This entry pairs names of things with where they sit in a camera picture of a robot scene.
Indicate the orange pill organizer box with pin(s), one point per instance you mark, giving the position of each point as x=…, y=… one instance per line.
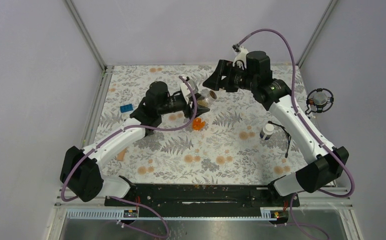
x=198, y=124

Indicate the aluminium frame rail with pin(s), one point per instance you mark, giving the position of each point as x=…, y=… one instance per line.
x=102, y=208

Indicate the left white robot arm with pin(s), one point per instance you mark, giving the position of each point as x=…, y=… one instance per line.
x=81, y=172

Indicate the blue toy brick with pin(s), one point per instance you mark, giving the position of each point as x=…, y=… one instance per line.
x=126, y=108

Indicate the microphone on black stand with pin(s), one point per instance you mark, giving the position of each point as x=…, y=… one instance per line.
x=311, y=106

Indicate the tan wooden block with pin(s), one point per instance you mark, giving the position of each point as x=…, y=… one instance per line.
x=121, y=155

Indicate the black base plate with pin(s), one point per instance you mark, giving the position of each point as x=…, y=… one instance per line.
x=255, y=194

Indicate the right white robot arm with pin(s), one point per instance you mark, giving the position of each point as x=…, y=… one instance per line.
x=313, y=176

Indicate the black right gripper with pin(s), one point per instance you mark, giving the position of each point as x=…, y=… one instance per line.
x=214, y=82

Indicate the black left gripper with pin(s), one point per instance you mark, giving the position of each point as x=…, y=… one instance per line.
x=200, y=109

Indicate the floral patterned mat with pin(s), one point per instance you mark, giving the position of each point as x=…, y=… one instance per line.
x=228, y=150

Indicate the clear pill bottle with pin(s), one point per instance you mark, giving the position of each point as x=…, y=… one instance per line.
x=207, y=98

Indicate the white blue pill bottle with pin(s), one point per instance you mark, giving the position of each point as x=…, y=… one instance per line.
x=267, y=131

